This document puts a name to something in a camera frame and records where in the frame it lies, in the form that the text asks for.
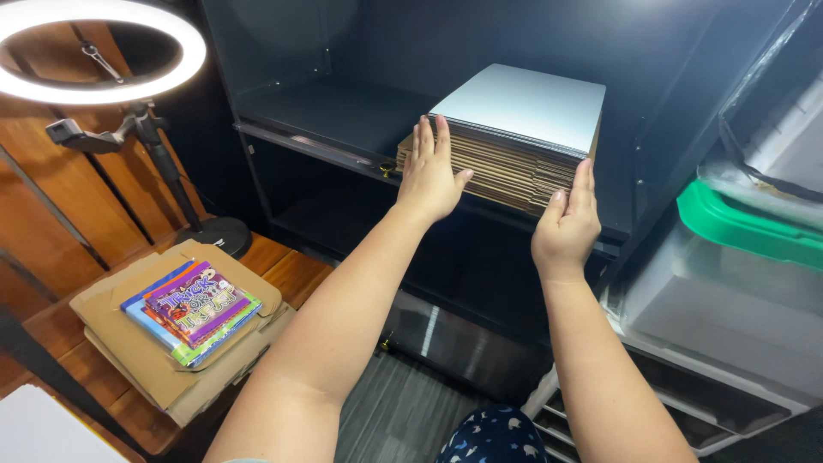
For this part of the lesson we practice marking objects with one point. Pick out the person's right hand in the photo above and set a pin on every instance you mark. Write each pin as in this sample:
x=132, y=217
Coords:
x=566, y=241

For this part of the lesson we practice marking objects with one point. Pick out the person's left hand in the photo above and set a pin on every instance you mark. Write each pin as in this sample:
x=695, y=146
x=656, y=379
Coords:
x=427, y=183

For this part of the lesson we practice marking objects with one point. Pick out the stack of cardboard sheets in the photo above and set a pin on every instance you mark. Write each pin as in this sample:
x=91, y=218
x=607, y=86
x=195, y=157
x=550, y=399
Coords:
x=508, y=170

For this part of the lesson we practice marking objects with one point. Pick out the gold cabinet knob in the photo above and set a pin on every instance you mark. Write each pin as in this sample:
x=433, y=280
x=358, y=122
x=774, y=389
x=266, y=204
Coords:
x=387, y=170
x=386, y=344

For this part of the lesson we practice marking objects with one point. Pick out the black metal cabinet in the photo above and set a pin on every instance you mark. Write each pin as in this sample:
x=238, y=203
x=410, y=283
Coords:
x=334, y=116

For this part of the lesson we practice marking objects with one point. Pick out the white flat board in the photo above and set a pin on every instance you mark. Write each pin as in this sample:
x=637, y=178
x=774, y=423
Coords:
x=524, y=106

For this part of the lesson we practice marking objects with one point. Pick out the clear bin with green lid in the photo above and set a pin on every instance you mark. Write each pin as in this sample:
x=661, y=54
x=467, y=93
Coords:
x=726, y=302

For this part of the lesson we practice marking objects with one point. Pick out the white plastic drawer unit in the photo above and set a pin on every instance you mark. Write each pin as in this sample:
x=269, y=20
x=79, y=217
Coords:
x=675, y=411

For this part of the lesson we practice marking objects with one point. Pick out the person's blue patterned trousers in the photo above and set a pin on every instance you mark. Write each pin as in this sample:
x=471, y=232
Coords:
x=492, y=437

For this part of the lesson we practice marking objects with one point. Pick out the clear plastic storage bin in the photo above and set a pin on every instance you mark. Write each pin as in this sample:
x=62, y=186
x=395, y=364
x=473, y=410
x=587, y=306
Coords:
x=778, y=128

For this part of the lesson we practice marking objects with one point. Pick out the small flattened brown carton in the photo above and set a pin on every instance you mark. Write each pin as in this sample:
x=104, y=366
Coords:
x=257, y=353

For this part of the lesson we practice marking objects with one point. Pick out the purple printed booklet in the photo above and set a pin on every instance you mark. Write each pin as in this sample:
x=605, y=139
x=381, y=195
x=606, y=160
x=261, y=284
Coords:
x=199, y=305

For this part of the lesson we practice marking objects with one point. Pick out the green booklet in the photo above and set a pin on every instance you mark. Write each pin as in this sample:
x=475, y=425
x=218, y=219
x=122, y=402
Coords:
x=222, y=341

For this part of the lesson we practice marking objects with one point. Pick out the blue booklet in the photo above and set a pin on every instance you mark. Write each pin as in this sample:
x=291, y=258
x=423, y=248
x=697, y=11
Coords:
x=145, y=318

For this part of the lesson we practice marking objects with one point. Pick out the large flattened brown carton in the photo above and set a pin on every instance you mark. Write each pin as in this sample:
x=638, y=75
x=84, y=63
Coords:
x=116, y=321

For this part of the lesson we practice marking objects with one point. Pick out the black slanted pole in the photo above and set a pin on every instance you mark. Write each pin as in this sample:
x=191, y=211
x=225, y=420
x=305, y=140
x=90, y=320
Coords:
x=58, y=379

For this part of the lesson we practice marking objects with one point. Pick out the white sheet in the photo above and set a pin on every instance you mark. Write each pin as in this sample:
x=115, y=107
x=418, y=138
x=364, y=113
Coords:
x=45, y=431

